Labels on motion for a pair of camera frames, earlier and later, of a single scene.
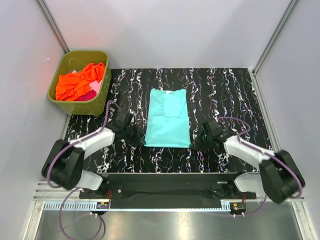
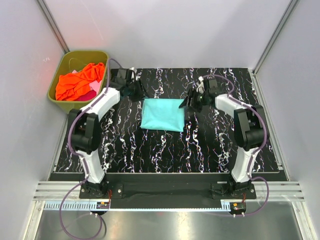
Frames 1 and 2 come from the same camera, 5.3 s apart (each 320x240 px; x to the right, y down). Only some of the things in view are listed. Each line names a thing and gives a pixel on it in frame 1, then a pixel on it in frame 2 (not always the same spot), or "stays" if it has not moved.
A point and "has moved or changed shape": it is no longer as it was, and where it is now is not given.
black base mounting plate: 167,190 stays
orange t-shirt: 69,85 stays
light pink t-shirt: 94,85 stays
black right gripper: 197,144 to 192,94
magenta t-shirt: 88,96 stays
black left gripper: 138,139 to 141,93
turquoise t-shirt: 167,124 has moved or changed shape
